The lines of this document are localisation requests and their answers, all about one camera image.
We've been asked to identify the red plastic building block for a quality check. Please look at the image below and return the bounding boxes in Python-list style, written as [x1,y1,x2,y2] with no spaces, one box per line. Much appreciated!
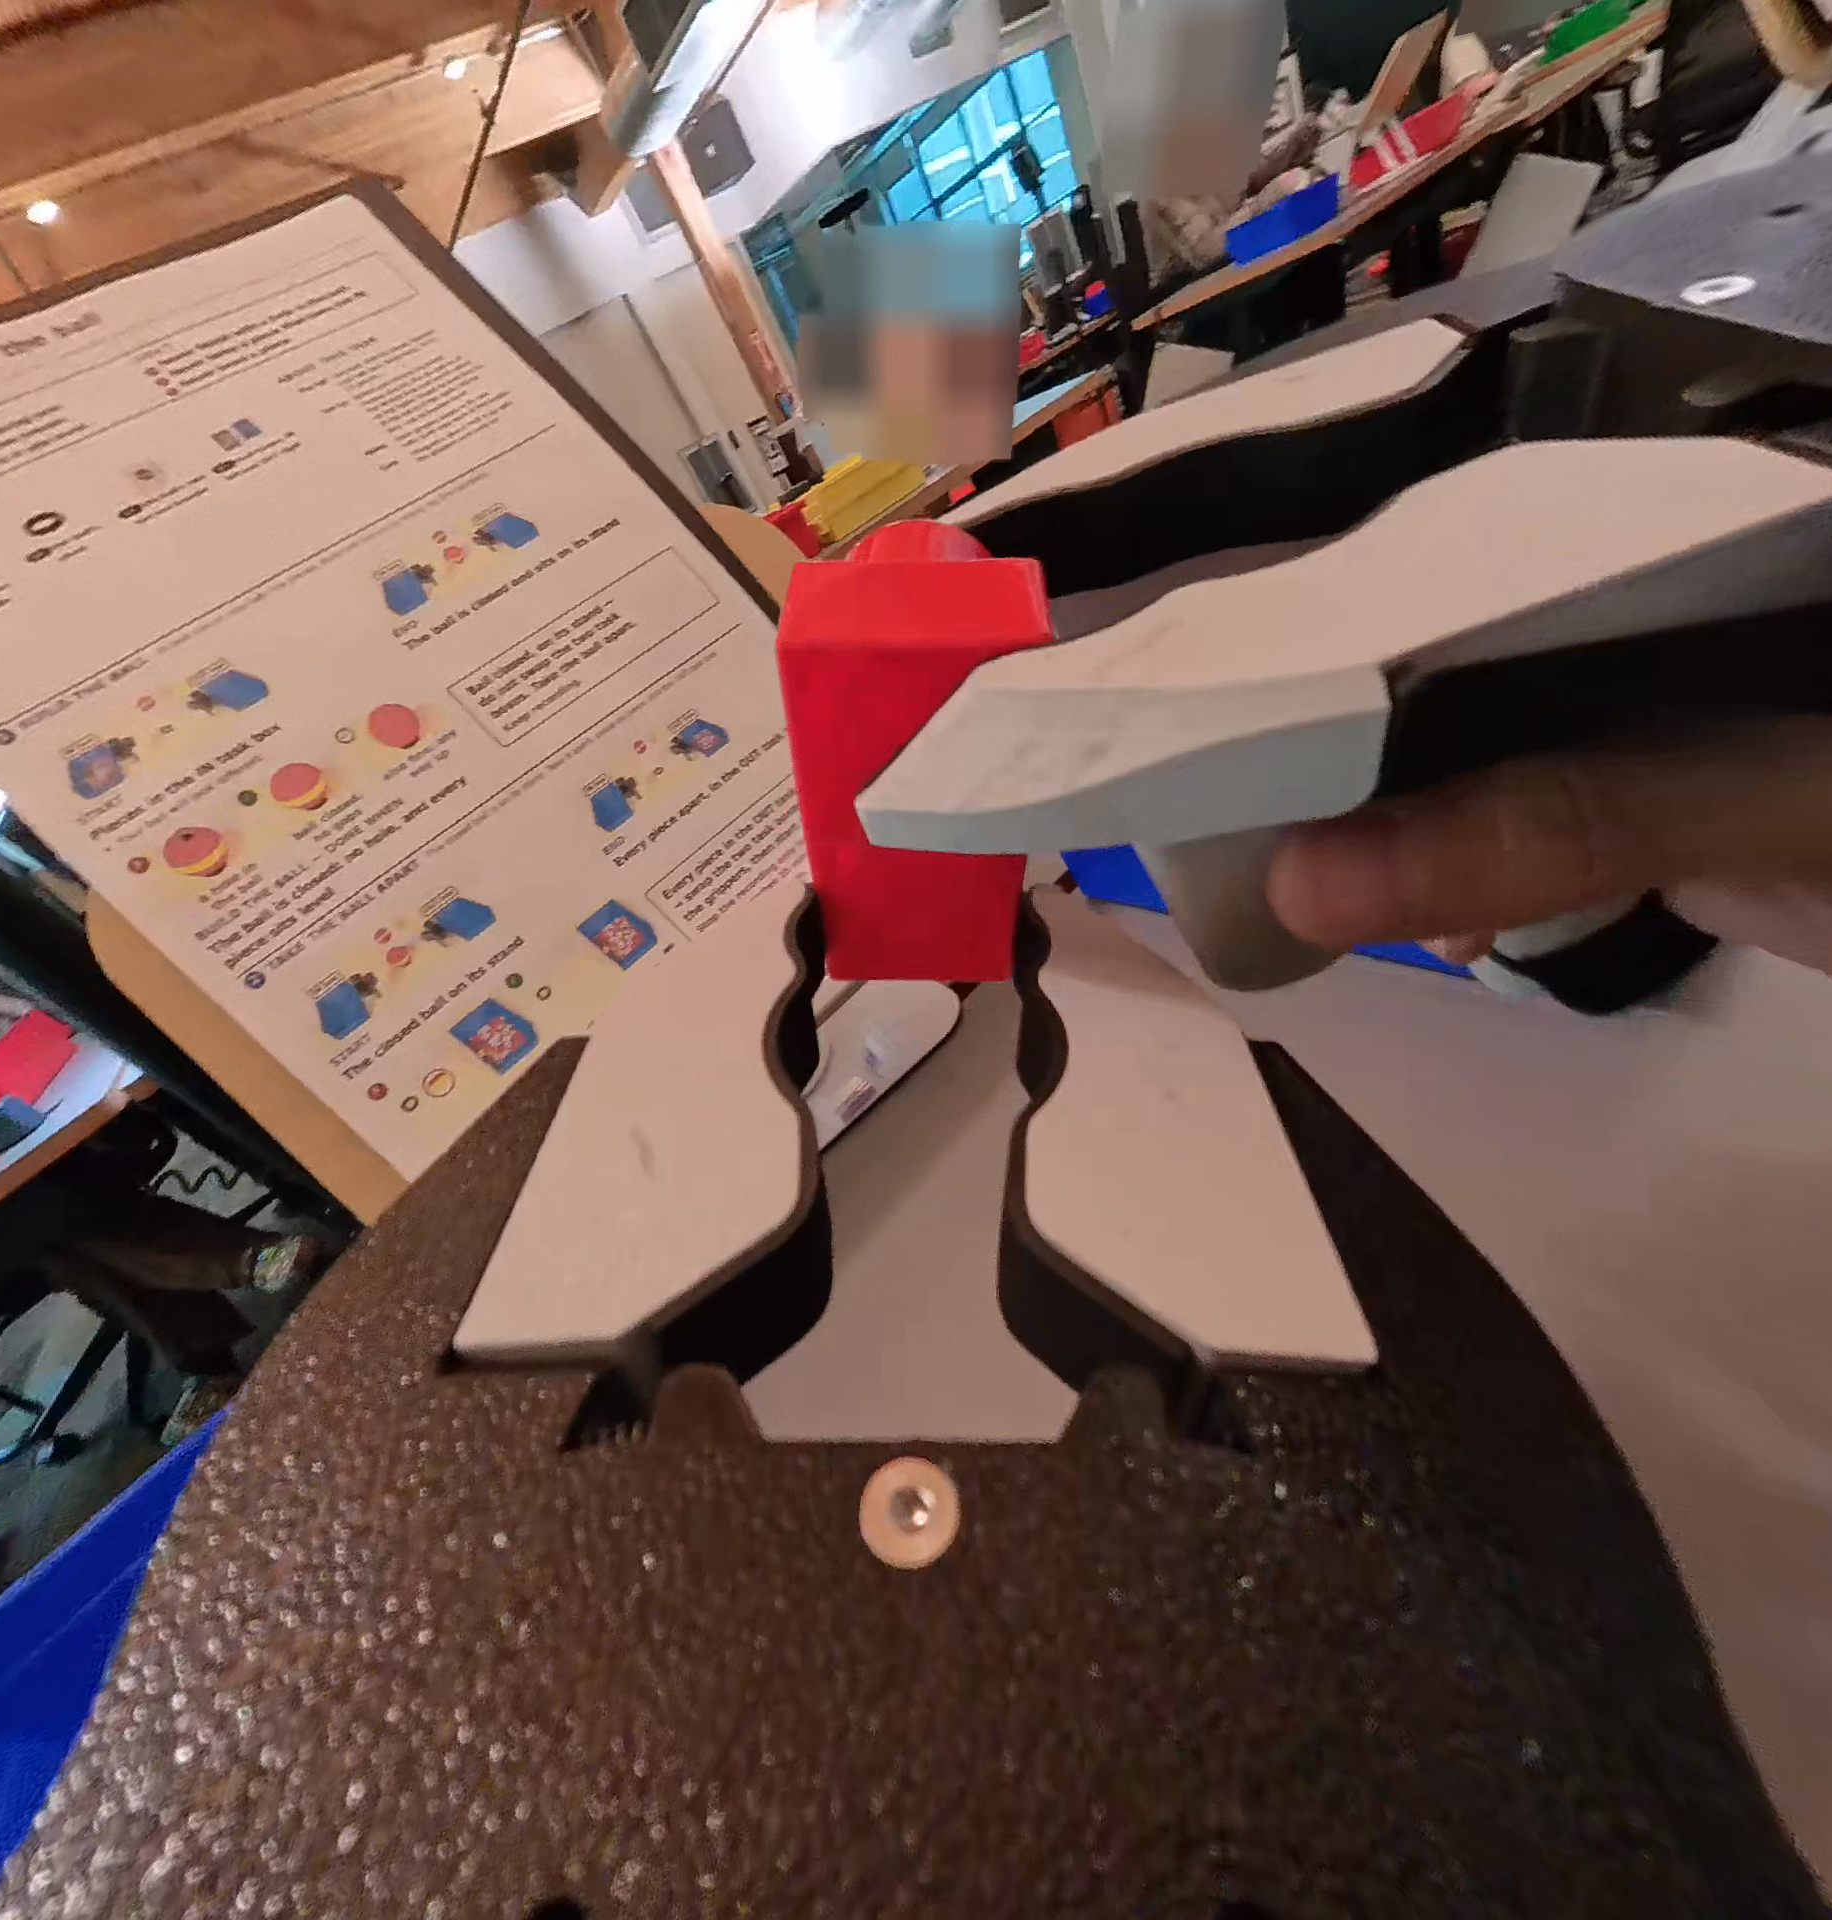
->
[777,520,1063,987]

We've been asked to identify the red striped box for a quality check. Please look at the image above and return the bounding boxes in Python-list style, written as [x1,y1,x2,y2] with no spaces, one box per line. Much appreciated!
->
[1349,89,1477,193]

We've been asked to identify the person's right hand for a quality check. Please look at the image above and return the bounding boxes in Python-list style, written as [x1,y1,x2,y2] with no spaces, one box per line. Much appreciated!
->
[1264,726,1832,968]

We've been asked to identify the yellow plastic bin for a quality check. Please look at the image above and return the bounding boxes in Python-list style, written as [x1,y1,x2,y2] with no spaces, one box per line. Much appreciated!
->
[800,457,966,554]

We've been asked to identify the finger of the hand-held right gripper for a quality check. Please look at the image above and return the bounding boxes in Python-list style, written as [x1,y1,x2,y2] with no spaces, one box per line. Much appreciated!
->
[853,437,1832,856]
[940,314,1518,598]

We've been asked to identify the small blue bin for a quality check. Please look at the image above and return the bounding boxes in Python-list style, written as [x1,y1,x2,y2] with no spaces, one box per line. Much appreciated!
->
[1226,176,1341,268]

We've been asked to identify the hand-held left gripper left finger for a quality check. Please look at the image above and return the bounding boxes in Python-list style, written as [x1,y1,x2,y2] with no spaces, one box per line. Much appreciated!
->
[450,885,839,1379]

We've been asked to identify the white stand base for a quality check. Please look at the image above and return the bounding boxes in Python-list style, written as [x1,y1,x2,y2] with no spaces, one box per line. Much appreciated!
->
[808,981,963,1155]

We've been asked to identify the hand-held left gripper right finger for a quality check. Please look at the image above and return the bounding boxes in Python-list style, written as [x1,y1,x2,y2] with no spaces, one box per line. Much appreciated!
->
[998,885,1382,1389]

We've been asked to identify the instruction sheet on stand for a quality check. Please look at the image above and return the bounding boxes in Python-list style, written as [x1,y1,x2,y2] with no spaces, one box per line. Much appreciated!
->
[0,178,857,1223]

